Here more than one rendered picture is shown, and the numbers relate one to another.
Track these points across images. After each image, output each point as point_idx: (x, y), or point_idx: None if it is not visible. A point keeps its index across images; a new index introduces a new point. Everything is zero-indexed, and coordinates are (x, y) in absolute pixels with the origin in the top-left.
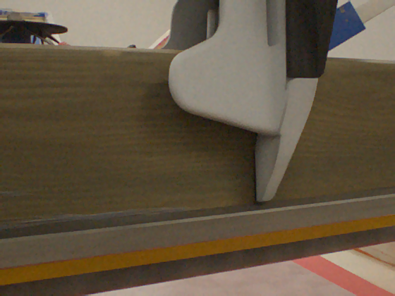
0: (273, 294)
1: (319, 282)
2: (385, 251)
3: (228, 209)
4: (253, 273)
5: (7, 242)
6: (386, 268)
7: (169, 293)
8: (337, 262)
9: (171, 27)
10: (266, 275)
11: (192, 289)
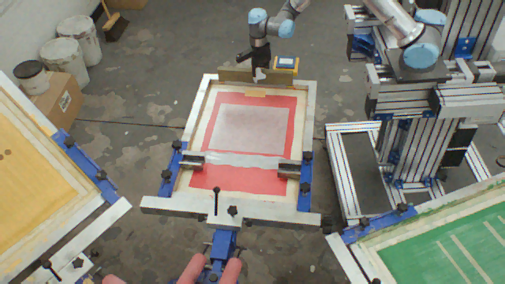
0: (230, 117)
1: (219, 117)
2: (199, 116)
3: None
4: (226, 125)
5: None
6: (202, 116)
7: (245, 125)
8: (207, 121)
9: (260, 71)
10: (224, 123)
11: (241, 124)
